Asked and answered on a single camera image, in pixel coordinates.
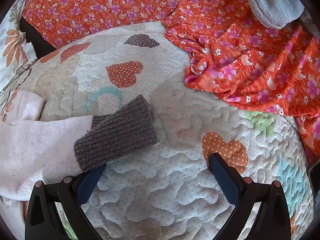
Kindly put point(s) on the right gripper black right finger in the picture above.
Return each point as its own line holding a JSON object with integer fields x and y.
{"x": 272, "y": 220}

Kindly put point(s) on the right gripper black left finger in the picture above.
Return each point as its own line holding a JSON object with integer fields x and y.
{"x": 43, "y": 220}

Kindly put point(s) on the dark phone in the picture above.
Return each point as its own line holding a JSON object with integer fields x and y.
{"x": 314, "y": 176}

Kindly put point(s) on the heart patterned quilt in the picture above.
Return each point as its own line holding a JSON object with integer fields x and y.
{"x": 166, "y": 191}

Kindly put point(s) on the orange floral cloth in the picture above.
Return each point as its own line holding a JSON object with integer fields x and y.
{"x": 248, "y": 65}

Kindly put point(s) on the white floral pillow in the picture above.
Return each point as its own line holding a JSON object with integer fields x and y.
{"x": 17, "y": 55}

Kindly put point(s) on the orange floral pillow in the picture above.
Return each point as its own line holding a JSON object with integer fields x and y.
{"x": 61, "y": 22}

